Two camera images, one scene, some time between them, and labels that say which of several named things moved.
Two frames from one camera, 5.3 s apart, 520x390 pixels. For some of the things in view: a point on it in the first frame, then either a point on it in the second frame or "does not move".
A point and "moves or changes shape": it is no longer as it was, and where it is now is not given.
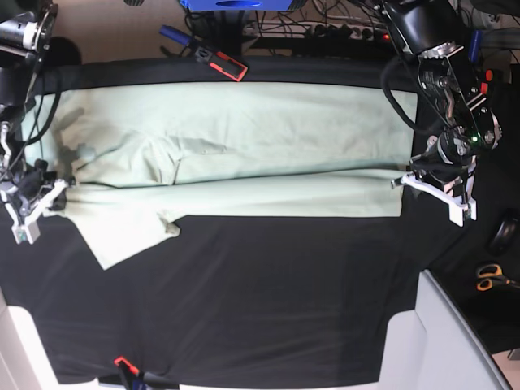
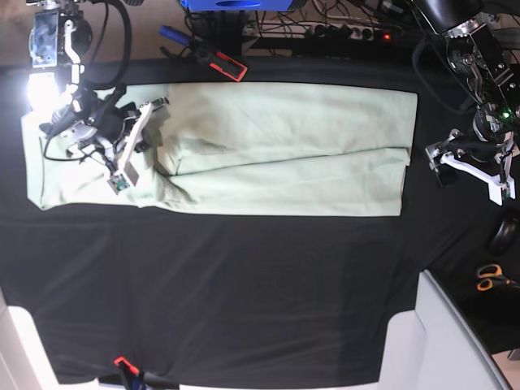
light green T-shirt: x=141 y=157 moves or changes shape
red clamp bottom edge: x=133 y=379 does not move
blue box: x=236 y=5 does not move
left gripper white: x=30 y=229 -> x=125 y=174
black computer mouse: x=504 y=236 does not move
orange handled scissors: x=490 y=275 does not move
